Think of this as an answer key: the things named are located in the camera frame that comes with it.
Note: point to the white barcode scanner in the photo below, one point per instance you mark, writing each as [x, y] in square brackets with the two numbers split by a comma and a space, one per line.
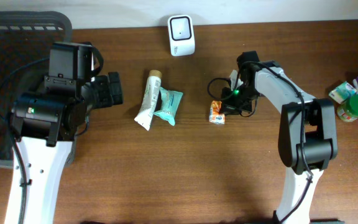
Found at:
[181, 35]

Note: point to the mint green wipes pack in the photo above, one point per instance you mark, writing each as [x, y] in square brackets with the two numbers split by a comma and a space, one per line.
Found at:
[170, 103]

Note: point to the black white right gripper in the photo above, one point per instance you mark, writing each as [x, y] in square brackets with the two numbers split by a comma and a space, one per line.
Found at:
[228, 105]

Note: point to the small teal tissue pack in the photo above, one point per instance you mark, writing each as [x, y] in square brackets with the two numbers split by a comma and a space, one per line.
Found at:
[342, 92]

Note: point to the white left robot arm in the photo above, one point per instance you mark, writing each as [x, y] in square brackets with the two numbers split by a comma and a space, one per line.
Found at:
[43, 127]

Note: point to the white shampoo tube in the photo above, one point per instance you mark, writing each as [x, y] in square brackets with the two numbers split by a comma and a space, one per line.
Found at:
[149, 102]

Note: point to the green lid jar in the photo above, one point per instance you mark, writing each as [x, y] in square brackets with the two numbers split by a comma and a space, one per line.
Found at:
[348, 110]

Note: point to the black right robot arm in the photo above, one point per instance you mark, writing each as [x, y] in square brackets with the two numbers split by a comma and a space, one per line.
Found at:
[307, 139]

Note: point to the small orange white packet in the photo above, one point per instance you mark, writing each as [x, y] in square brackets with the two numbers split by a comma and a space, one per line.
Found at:
[215, 116]

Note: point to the grey plastic mesh basket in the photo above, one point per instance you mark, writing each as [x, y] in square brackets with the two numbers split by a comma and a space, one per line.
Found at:
[26, 38]

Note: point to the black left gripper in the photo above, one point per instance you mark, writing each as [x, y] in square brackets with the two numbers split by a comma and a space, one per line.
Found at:
[107, 97]

